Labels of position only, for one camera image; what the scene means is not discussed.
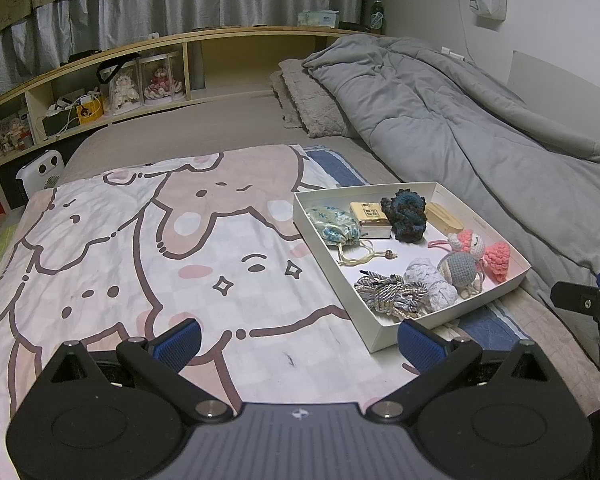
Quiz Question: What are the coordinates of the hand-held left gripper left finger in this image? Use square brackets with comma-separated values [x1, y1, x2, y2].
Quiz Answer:
[47, 318, 232, 423]

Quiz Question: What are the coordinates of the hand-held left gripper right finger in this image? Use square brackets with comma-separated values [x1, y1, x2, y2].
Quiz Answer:
[367, 319, 556, 420]

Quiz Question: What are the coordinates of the knotted rope tassel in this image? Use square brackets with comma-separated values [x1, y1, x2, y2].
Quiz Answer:
[355, 270, 429, 319]

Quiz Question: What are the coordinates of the white crochet ball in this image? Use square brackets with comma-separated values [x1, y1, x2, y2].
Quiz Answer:
[404, 257, 459, 314]

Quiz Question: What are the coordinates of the grey crochet doll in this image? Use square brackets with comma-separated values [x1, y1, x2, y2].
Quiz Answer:
[437, 252, 484, 302]

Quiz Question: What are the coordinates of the pink crochet heart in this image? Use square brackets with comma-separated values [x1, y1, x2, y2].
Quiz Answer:
[482, 242, 512, 284]

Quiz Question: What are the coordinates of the white cardboard box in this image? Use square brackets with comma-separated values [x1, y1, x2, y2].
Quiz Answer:
[292, 181, 532, 354]

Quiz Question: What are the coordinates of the wooden block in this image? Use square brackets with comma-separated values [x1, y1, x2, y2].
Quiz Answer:
[425, 202, 466, 234]

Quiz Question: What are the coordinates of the dark crochet scrunchie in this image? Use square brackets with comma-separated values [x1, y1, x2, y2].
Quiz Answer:
[380, 187, 429, 246]

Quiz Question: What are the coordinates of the small gold box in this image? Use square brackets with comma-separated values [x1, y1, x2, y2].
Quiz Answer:
[350, 201, 394, 239]

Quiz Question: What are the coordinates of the blue floral drawstring pouch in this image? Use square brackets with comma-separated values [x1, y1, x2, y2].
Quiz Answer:
[306, 205, 399, 267]

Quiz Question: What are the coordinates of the printed cartoon blanket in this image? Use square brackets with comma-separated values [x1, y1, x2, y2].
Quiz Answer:
[0, 144, 421, 480]

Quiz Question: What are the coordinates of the grey duvet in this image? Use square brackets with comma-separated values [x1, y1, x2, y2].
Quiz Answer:
[302, 35, 600, 301]

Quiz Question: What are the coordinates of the blue striped towel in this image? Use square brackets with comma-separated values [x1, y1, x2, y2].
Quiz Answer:
[300, 146, 533, 356]

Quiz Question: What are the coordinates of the bed with taupe sheet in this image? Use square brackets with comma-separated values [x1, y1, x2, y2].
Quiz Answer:
[62, 77, 600, 411]

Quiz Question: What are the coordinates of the white heater with two holes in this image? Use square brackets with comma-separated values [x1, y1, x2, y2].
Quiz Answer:
[15, 151, 66, 196]

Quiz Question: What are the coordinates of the small yellow bag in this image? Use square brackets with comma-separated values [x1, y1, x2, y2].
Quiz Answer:
[77, 100, 104, 125]

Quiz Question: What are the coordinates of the dark green box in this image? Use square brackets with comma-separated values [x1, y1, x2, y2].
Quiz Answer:
[42, 112, 81, 136]

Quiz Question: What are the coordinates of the display case with red doll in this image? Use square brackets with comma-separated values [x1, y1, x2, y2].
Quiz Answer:
[139, 52, 186, 106]

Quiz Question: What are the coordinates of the display case with white doll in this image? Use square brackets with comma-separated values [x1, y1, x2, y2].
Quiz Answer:
[110, 62, 143, 111]

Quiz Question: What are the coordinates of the grey fluffy pillow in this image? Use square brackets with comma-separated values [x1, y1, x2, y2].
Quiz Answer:
[271, 71, 307, 129]
[279, 58, 362, 139]

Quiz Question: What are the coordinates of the row of illustrated picture cards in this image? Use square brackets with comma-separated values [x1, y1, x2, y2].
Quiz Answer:
[0, 112, 34, 164]

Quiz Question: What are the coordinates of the wooden headboard shelf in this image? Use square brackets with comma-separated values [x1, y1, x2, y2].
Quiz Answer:
[0, 25, 376, 211]

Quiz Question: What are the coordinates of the green glass bottle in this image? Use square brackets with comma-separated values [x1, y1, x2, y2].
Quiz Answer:
[370, 0, 387, 35]

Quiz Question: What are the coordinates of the pale green tissue box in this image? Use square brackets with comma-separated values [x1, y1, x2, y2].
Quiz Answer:
[297, 10, 340, 29]

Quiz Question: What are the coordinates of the grey curtain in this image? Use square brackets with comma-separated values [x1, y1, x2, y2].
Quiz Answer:
[0, 0, 366, 96]

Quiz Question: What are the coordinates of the white charger with cable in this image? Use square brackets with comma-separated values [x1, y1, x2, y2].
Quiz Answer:
[47, 91, 99, 133]

